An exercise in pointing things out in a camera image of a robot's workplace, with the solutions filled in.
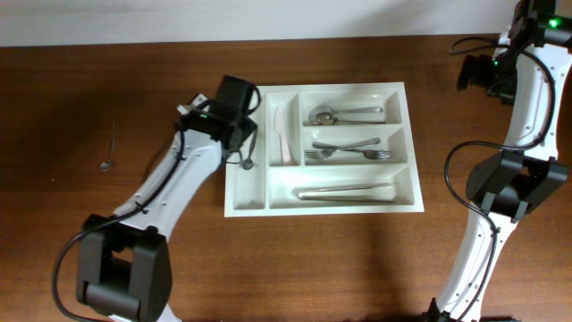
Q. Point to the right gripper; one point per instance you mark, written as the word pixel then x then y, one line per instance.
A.
pixel 479 76

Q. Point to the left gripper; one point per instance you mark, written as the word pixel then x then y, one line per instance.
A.
pixel 250 124

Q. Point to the silver teaspoon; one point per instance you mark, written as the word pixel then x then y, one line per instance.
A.
pixel 248 162

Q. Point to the pink plastic knife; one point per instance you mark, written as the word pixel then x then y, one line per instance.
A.
pixel 279 127

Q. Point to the silver tablespoon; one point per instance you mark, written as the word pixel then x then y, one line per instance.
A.
pixel 327 109
pixel 330 119

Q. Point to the silver fork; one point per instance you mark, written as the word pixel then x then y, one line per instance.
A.
pixel 324 153
pixel 372 154

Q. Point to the long metal tweezers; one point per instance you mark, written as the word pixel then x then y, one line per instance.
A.
pixel 376 192

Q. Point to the small dark teaspoon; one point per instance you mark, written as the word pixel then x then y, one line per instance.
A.
pixel 107 164

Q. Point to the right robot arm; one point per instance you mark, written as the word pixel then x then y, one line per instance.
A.
pixel 525 67

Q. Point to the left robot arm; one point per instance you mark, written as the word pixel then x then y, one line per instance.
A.
pixel 125 270

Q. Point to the white plastic cutlery tray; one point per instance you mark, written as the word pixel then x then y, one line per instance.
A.
pixel 266 189

